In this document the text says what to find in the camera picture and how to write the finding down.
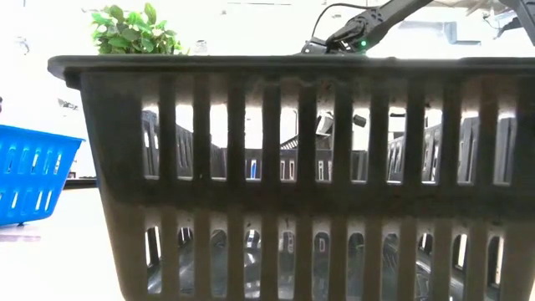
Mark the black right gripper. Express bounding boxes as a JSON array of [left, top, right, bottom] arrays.
[[300, 36, 359, 56]]

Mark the blue plastic basket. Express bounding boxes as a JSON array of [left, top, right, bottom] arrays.
[[0, 124, 86, 227]]

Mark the black plastic basket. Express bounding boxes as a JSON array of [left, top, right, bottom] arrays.
[[47, 54, 535, 301]]

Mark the green leafy artificial plant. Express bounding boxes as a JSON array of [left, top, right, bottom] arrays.
[[90, 3, 187, 56]]

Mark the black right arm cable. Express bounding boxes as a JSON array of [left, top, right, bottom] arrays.
[[311, 3, 377, 39]]

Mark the black aluminium table frame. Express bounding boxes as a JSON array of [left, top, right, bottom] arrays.
[[62, 177, 99, 190]]

